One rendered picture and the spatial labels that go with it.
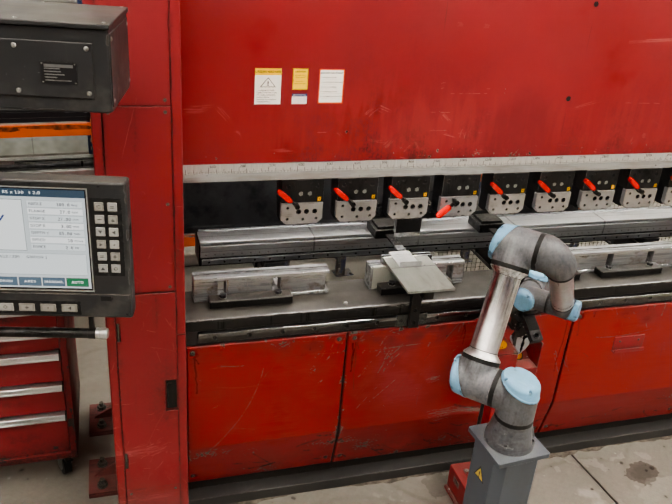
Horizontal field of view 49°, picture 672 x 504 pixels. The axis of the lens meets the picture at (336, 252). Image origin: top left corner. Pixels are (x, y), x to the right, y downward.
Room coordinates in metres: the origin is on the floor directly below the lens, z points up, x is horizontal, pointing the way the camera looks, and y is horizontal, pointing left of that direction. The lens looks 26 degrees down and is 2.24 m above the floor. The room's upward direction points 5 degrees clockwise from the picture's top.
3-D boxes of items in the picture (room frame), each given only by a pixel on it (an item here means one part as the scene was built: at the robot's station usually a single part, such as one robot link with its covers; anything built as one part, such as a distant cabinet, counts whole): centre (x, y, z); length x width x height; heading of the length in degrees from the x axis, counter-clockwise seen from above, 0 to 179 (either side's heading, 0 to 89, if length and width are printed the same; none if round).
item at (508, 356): (2.36, -0.66, 0.75); 0.20 x 0.16 x 0.18; 108
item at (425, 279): (2.42, -0.31, 1.00); 0.26 x 0.18 x 0.01; 18
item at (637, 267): (2.82, -1.23, 0.89); 0.30 x 0.05 x 0.03; 108
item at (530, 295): (2.25, -0.68, 1.03); 0.11 x 0.11 x 0.08; 62
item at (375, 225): (2.71, -0.21, 1.01); 0.26 x 0.12 x 0.05; 18
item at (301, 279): (2.39, 0.26, 0.92); 0.50 x 0.06 x 0.10; 108
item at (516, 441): (1.80, -0.57, 0.82); 0.15 x 0.15 x 0.10
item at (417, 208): (2.55, -0.24, 1.25); 0.15 x 0.09 x 0.17; 108
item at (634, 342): (2.73, -1.28, 0.59); 0.15 x 0.02 x 0.07; 108
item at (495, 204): (2.68, -0.62, 1.25); 0.15 x 0.09 x 0.17; 108
